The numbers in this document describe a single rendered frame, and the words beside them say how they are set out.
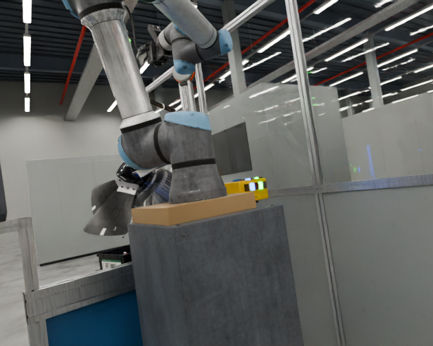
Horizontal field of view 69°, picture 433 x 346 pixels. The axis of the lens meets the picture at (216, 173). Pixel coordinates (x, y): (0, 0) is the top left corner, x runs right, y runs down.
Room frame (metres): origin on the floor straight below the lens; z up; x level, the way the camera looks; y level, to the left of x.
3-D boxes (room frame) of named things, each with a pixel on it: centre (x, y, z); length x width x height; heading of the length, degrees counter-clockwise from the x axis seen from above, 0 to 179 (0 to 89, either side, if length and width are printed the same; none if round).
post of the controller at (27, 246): (0.85, 0.53, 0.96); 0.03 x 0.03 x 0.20; 38
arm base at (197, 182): (0.82, 0.06, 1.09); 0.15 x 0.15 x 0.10
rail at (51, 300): (1.12, 0.20, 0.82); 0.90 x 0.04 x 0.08; 128
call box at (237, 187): (1.36, -0.12, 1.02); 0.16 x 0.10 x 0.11; 128
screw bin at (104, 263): (1.20, 0.35, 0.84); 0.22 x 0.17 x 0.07; 143
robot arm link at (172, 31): (1.11, 0.06, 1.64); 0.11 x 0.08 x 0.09; 38
